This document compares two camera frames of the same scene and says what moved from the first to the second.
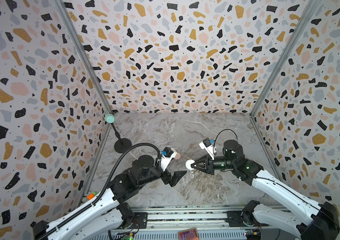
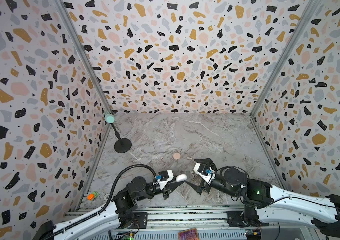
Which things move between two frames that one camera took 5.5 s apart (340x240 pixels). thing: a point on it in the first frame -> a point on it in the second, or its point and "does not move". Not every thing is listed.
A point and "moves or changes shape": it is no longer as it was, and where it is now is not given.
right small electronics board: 253,234 does not move
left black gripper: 169,179 -> 170,188
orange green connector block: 90,196 does not move
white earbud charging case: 188,164 moves or changes shape
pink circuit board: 190,234 does not move
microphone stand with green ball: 123,145 does not move
